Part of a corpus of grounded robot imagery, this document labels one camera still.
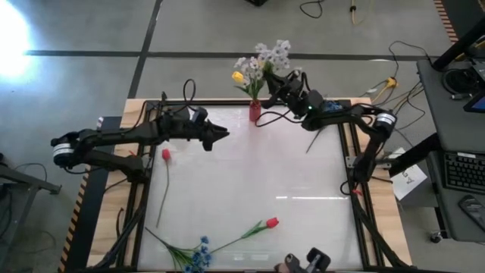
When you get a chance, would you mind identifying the coiled black cable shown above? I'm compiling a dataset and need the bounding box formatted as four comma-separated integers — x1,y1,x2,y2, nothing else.
441,66,474,96

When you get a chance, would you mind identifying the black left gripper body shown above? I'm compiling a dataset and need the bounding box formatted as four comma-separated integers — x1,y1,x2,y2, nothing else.
162,106,214,152

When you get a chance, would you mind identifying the white artificial flower bunch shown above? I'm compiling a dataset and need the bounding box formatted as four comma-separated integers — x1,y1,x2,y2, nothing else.
233,56,266,102
254,39,293,74

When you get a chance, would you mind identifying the black tablet screen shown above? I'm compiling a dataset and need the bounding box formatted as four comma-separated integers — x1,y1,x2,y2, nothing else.
462,93,485,114

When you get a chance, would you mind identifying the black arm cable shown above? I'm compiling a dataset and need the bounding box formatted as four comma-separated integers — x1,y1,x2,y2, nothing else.
183,78,197,111
255,108,304,129

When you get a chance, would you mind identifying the black mat with hazard stripes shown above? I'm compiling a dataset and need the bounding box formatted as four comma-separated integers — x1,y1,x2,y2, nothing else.
433,0,485,43
57,115,122,273

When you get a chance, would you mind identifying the black computer keyboard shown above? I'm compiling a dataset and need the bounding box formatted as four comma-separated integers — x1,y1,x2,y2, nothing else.
443,151,485,195

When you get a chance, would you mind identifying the black frame strut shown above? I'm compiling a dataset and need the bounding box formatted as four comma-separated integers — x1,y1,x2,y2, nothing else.
389,132,441,177
431,17,485,72

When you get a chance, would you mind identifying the dark grey side desk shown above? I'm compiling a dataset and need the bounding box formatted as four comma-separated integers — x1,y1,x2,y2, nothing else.
416,58,485,243

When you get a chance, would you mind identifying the yellow plug with cable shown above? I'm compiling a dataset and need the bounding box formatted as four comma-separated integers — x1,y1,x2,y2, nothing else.
370,77,399,103

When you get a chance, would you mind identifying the red ribbed glass vase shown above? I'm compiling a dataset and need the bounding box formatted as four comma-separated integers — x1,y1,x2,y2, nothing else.
249,99,262,123

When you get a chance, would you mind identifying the black aluminium table frame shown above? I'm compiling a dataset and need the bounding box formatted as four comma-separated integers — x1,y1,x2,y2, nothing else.
89,97,414,273

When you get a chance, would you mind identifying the black floor cable bundle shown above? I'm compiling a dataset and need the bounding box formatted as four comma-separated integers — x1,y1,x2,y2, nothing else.
359,39,433,138

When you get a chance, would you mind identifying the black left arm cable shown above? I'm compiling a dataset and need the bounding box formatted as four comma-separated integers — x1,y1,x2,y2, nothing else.
183,78,197,111

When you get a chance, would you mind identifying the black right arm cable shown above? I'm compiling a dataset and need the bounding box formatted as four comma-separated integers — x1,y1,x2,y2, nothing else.
255,108,304,129

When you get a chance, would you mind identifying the red artificial tulip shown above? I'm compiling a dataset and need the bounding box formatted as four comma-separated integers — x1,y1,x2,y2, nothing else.
155,148,172,228
210,216,280,254

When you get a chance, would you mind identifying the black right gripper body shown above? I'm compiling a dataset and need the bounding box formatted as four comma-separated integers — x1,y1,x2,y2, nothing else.
282,70,325,117

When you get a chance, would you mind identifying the white paper sheet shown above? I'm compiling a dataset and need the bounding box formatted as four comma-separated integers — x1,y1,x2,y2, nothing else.
390,146,428,201

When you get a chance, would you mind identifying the yellow artificial tulip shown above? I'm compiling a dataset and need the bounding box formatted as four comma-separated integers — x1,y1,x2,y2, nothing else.
231,71,255,100

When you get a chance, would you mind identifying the grey metal stand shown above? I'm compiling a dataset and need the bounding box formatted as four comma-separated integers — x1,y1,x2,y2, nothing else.
0,153,62,243

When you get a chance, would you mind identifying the yellow floor cable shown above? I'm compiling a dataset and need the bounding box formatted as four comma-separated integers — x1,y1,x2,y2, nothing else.
349,0,375,27

